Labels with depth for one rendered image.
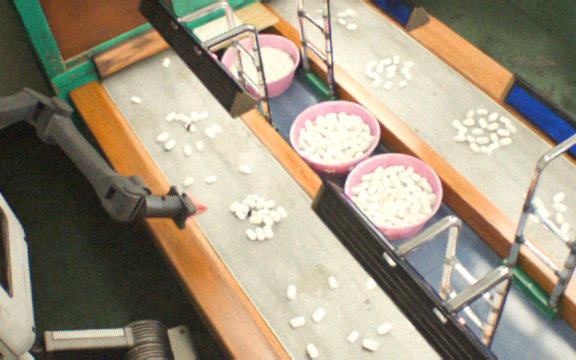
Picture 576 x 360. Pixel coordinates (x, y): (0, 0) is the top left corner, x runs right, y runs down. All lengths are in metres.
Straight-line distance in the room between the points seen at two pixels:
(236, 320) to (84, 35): 1.15
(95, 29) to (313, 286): 1.17
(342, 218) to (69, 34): 1.26
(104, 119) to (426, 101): 1.03
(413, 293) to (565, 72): 2.37
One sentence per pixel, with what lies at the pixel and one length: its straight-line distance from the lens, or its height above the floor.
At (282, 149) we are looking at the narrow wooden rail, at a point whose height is 0.76.
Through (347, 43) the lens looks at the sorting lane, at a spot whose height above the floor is 0.74.
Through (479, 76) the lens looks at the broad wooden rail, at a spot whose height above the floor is 0.76.
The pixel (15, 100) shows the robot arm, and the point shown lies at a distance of 1.77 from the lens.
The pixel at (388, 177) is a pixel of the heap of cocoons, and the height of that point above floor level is 0.73.
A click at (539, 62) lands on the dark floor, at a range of 3.51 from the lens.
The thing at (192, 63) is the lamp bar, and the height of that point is 1.07.
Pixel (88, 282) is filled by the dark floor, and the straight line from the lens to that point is 2.79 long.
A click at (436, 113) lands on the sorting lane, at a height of 0.74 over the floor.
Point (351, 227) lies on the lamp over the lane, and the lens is 1.35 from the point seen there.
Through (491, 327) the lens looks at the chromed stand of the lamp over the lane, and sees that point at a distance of 1.48.
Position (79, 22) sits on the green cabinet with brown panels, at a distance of 2.28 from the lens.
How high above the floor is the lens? 2.18
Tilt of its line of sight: 49 degrees down
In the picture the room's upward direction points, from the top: 9 degrees counter-clockwise
